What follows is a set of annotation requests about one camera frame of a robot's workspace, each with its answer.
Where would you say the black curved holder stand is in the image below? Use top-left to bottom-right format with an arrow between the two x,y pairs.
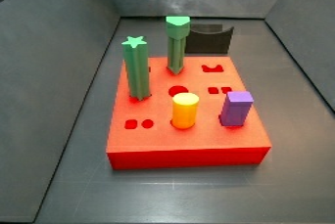
186,23 -> 234,55

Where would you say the green star peg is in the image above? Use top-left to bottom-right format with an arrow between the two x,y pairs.
122,36 -> 150,101

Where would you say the purple square peg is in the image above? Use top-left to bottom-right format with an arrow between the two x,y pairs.
219,91 -> 253,126

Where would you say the green arrow-top peg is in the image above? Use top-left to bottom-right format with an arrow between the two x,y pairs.
166,16 -> 190,74

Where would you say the red shape sorter block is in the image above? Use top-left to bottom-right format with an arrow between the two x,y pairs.
105,57 -> 270,169

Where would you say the yellow cylinder peg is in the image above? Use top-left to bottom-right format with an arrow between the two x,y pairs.
171,93 -> 198,129

